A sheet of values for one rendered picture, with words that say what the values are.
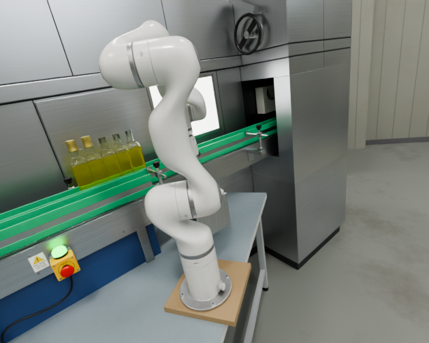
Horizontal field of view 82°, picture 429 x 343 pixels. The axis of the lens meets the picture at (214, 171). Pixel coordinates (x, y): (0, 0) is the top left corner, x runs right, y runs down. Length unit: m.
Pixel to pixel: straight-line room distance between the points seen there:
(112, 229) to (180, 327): 0.44
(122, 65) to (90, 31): 0.73
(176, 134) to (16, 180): 0.81
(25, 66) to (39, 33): 0.14
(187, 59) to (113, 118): 0.74
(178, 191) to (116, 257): 0.53
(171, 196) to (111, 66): 0.36
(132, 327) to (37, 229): 0.46
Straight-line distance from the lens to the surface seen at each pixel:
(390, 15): 4.72
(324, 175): 1.98
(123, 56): 0.62
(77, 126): 1.24
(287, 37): 1.51
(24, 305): 1.17
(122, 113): 1.29
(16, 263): 1.07
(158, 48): 0.61
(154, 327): 0.98
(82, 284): 1.18
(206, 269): 0.85
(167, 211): 0.73
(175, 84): 0.61
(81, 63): 1.30
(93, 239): 1.08
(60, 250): 1.01
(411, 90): 4.84
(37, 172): 1.28
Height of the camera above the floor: 1.48
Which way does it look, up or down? 21 degrees down
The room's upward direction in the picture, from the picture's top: 10 degrees counter-clockwise
